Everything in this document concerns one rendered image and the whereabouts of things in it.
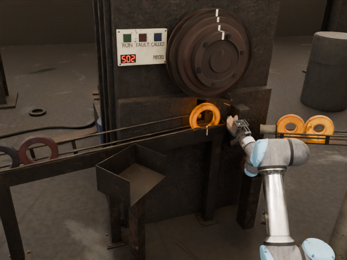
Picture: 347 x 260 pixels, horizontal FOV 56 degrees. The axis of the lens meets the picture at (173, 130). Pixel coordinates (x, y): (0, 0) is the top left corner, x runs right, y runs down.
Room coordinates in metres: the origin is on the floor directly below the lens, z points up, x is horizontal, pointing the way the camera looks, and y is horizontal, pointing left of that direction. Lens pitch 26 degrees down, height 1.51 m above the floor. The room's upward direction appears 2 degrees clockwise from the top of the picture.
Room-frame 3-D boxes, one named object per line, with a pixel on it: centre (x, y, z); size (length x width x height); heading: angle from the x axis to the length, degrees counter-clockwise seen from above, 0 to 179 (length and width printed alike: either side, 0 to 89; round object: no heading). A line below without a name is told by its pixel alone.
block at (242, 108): (1.81, -0.40, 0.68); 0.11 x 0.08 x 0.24; 21
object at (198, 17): (1.72, -0.18, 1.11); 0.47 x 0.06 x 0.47; 111
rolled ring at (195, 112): (1.72, -0.18, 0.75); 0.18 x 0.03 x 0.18; 112
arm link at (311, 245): (0.92, -0.56, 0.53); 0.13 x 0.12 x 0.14; 91
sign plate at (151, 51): (1.70, 0.18, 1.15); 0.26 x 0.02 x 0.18; 111
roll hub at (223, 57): (1.63, -0.21, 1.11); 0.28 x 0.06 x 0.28; 111
